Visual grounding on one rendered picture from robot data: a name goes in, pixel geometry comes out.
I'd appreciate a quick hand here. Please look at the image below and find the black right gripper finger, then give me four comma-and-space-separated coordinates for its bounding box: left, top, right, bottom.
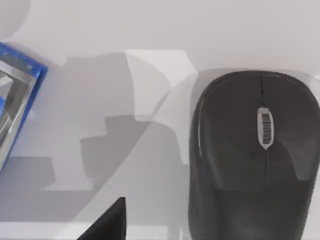
76, 196, 127, 240

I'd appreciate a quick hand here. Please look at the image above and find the black computer mouse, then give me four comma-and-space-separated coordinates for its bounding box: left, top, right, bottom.
187, 70, 320, 240

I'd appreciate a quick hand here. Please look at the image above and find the blue and silver box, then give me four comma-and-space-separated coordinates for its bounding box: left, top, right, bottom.
0, 41, 49, 172

